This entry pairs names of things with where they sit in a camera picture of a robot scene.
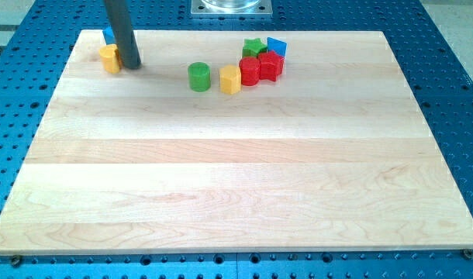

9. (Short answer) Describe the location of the left board stop screw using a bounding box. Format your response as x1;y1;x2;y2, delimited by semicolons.
9;255;22;268

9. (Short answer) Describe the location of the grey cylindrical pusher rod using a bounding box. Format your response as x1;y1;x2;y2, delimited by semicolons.
103;0;141;70

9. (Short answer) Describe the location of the yellow hexagon block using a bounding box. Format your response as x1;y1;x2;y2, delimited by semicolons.
219;64;241;95

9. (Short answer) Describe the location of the right board stop screw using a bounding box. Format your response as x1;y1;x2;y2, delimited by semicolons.
461;249;473;260

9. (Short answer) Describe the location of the green star block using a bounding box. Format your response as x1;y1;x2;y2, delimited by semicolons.
242;38;268;58

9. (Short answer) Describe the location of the red star block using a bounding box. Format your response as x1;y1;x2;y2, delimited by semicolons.
257;50;285;81

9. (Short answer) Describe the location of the red circle block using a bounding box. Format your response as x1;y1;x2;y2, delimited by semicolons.
239;57;261;86

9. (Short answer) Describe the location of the blue block at left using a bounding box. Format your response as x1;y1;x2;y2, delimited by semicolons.
102;26;116;45

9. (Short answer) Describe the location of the board stop screw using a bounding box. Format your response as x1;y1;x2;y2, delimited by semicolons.
461;249;473;260
9;255;22;268

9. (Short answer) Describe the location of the green circle block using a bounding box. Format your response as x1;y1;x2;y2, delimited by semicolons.
188;62;211;92

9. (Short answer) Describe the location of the yellow block at left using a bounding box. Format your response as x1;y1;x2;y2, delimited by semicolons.
98;44;122;74

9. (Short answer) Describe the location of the light wooden board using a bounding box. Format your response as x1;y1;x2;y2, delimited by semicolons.
0;29;473;256

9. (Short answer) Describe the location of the blue cube block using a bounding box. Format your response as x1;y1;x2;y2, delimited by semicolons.
267;37;288;57

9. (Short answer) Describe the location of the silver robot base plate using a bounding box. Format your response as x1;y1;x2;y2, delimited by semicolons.
189;0;273;19

